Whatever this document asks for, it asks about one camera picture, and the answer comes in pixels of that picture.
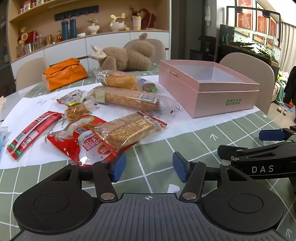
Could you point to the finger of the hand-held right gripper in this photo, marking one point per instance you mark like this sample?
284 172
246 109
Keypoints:
231 151
270 134

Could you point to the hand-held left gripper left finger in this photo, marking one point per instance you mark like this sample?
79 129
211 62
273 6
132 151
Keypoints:
118 166

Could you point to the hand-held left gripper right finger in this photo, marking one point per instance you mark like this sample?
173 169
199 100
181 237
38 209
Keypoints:
180 166

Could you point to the cracker packet with red edges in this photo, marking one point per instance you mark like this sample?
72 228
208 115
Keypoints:
129 129

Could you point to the pink gift box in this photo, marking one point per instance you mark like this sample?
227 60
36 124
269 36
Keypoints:
219 102

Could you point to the red chicken snack packet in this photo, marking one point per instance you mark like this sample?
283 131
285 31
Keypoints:
69 143

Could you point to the small brown snack packet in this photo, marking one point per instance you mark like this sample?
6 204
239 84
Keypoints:
76 112

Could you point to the long biscuit roll packet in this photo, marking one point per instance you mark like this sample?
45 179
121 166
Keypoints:
129 98

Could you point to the small silver snack packet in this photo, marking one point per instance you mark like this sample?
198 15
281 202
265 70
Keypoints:
74 97

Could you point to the small brown cake packet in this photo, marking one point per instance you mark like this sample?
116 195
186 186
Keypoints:
150 88

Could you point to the red sausage stick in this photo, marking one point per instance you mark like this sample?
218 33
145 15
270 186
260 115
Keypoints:
39 135
26 132

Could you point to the yellow bread packet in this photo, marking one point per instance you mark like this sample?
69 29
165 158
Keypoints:
120 80

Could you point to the light blue snack packet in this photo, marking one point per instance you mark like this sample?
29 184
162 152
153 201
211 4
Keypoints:
2 141

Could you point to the green checkered tablecloth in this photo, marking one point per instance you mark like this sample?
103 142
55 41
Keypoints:
231 132

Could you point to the white dinosaur print sheet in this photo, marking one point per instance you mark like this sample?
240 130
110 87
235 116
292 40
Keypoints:
182 125

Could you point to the green cloth pile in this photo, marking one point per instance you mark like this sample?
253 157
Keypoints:
279 90

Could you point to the dark hanging garment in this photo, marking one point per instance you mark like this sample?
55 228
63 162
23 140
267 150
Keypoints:
291 85

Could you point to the grey curtain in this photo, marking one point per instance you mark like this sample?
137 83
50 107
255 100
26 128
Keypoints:
288 46

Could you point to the glass fish tank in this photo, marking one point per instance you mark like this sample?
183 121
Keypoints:
245 44

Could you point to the red framed picture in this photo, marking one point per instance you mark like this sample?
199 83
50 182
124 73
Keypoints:
244 14
272 32
262 27

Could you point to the orange paper bag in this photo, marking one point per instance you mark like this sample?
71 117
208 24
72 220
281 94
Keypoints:
67 74

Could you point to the black water dispenser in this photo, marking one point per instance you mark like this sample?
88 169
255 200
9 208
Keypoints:
211 44

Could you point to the brown plush toy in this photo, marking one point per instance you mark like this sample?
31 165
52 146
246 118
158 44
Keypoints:
129 58

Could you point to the wooden shelf cabinet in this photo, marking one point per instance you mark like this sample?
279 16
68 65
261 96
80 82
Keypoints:
69 49

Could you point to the white lid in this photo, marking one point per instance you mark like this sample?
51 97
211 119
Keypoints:
81 34

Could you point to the white vase with flowers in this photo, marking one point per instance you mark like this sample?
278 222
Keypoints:
93 29

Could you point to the small red doll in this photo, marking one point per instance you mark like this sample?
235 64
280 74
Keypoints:
59 37

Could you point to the white yellow bunny figurine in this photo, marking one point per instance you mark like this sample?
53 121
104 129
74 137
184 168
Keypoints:
118 24

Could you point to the yellow cup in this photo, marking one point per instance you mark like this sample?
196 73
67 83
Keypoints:
136 23

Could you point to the blue thermos bottle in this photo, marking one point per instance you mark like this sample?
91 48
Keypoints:
64 30
72 29

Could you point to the group of glass cups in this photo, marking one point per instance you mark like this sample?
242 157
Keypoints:
34 45

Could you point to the dark blue hook rack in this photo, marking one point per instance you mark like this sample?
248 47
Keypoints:
76 12

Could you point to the red yellow ornament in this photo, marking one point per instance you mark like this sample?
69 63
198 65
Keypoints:
26 36

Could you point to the dark glass door cabinet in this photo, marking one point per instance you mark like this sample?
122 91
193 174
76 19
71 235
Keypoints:
3 46

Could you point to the row of red cans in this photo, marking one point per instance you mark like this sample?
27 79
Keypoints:
30 5

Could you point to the white wall device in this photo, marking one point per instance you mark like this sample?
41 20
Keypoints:
208 15

